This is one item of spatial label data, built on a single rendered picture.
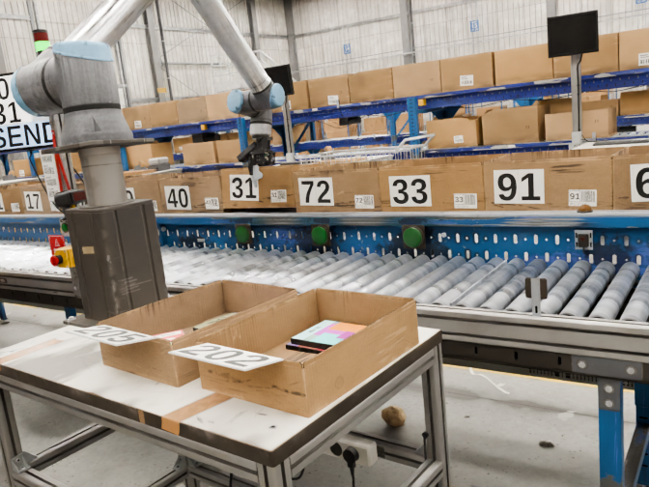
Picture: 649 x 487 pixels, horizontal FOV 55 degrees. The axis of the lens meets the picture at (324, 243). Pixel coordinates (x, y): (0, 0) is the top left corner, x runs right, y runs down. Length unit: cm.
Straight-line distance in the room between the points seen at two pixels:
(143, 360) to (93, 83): 77
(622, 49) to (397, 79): 231
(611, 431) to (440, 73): 583
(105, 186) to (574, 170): 136
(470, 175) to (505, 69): 473
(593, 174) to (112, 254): 140
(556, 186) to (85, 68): 140
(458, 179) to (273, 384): 123
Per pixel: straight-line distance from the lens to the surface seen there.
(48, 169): 258
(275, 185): 255
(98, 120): 176
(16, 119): 278
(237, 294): 168
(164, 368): 133
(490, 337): 159
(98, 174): 179
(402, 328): 131
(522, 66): 679
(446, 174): 217
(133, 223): 179
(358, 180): 233
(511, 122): 655
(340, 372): 115
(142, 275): 181
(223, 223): 269
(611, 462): 164
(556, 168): 205
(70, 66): 180
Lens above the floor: 125
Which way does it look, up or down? 11 degrees down
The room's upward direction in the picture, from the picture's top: 6 degrees counter-clockwise
